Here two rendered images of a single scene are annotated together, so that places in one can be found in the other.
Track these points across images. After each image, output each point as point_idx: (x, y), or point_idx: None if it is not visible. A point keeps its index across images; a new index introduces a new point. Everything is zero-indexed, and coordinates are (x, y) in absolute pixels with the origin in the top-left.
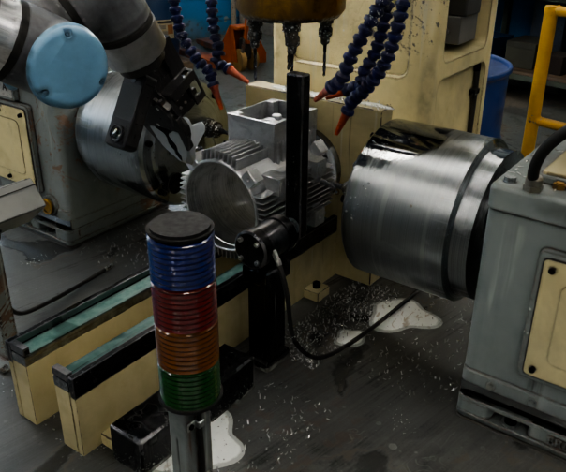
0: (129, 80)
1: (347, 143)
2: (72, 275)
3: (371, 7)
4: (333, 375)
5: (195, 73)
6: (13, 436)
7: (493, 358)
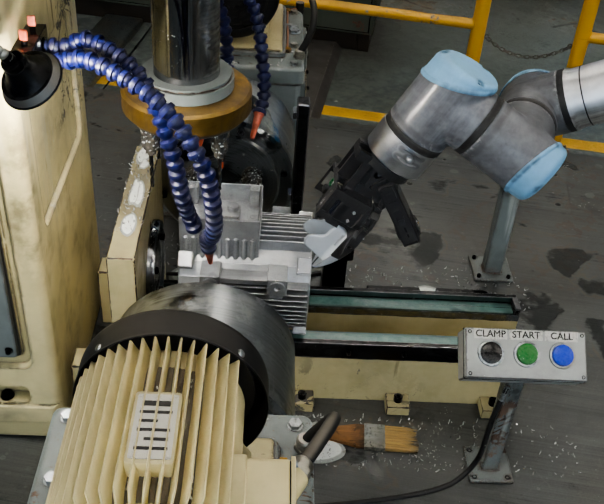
0: (396, 185)
1: (157, 205)
2: None
3: (264, 25)
4: (310, 280)
5: (331, 165)
6: (532, 391)
7: None
